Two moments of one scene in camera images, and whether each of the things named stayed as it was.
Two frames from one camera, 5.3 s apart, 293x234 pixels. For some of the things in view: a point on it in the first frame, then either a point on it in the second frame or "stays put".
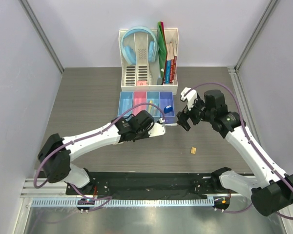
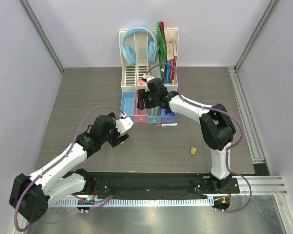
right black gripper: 184,115 to 142,94
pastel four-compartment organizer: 131,103 stays put
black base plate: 147,185 stays put
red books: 171,64 stays put
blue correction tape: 168,108 stays put
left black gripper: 146,135 to 116,139
